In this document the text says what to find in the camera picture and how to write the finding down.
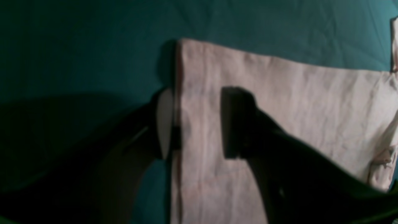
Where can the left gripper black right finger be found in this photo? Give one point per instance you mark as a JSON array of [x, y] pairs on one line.
[[298, 185]]

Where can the pink T-shirt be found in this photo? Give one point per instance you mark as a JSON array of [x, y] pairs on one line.
[[348, 116]]

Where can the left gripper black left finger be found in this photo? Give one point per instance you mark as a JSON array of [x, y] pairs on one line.
[[67, 160]]

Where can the teal table cloth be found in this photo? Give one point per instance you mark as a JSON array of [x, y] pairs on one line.
[[127, 48]]

